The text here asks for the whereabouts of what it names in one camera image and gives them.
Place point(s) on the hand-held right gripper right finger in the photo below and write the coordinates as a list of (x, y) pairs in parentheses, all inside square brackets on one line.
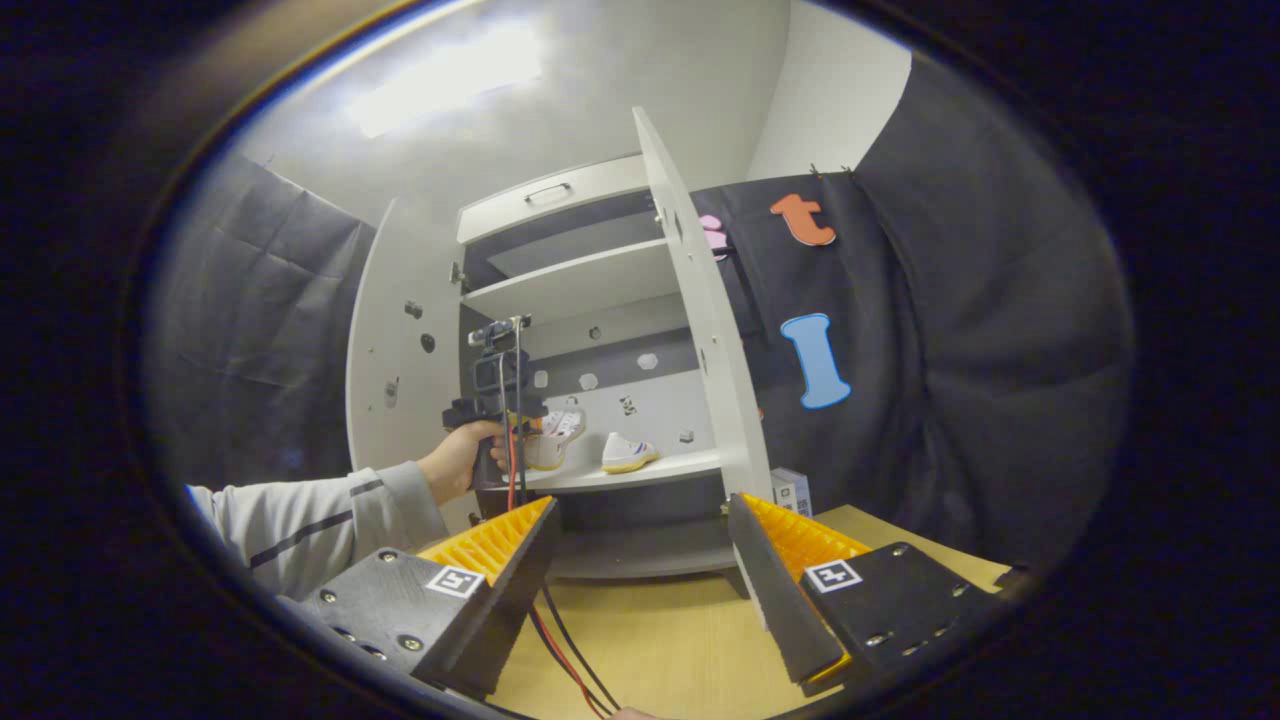
[(775, 600)]

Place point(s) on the black backdrop cloth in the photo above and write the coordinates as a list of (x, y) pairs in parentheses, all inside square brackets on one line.
[(950, 350), (250, 330)]

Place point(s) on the ceiling light panel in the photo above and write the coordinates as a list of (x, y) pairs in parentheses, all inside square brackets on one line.
[(450, 80)]

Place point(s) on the white shoe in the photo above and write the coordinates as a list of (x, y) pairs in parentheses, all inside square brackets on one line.
[(560, 435), (628, 452)]

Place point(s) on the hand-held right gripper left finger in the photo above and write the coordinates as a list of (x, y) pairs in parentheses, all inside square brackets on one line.
[(510, 610)]

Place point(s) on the white shoe cabinet door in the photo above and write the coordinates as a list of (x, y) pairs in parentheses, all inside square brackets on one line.
[(395, 300), (715, 350)]

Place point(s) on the grey book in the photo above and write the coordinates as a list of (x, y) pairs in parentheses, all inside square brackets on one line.
[(790, 492)]

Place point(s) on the white shoe cabinet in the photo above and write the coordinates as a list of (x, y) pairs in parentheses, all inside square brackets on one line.
[(640, 550)]

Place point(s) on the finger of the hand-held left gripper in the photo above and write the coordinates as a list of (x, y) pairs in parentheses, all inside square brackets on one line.
[(525, 424)]

